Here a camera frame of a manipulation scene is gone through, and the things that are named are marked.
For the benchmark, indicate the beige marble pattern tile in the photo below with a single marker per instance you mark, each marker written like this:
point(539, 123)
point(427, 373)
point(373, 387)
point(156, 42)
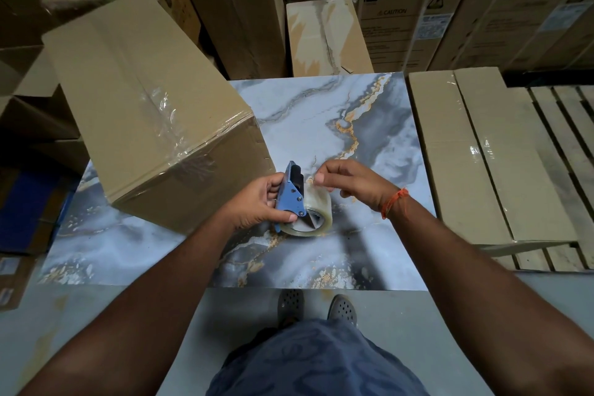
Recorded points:
point(329, 38)

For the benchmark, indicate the person's left forearm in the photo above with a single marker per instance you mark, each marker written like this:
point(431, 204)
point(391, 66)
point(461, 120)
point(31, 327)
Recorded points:
point(139, 317)

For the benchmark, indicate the open empty cardboard box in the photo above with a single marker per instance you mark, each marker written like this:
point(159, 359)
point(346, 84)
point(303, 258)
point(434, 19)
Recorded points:
point(28, 80)

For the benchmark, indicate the blue patterned shorts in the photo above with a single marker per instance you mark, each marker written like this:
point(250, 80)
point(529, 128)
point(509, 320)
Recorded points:
point(315, 363)

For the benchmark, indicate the blue printed flattened carton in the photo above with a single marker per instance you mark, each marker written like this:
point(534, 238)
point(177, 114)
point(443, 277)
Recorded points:
point(28, 210)

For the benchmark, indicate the person's right forearm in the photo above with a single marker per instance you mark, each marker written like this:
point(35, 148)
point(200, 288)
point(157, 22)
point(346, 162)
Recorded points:
point(487, 298)

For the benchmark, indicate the person's left hand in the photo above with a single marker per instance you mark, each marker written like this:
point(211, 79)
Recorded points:
point(253, 205)

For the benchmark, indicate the person's right hand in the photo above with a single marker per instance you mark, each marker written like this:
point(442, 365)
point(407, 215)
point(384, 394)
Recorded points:
point(362, 180)

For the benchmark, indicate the orange thread wristband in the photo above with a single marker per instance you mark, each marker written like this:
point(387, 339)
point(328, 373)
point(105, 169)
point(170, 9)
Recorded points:
point(394, 198)

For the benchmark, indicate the large brown cardboard box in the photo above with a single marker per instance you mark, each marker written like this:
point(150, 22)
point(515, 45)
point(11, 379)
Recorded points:
point(139, 75)

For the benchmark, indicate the long flat cardboard box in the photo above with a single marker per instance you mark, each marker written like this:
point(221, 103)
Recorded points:
point(464, 168)

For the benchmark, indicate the tall narrow cardboard box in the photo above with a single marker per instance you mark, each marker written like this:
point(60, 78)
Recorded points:
point(232, 6)

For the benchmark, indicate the person's right grey clog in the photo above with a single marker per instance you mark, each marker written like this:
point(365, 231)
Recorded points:
point(342, 310)

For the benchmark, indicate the wooden pallet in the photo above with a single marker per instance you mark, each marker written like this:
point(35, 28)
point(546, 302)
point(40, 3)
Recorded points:
point(571, 131)

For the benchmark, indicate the clear tape roll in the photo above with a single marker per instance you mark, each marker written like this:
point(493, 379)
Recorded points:
point(320, 205)

